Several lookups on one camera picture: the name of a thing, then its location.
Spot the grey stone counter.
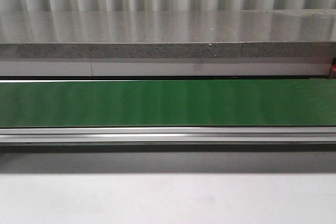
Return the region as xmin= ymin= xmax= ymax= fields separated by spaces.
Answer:
xmin=1 ymin=9 xmax=335 ymax=79

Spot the green conveyor belt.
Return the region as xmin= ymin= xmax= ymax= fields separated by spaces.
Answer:
xmin=1 ymin=79 xmax=335 ymax=153

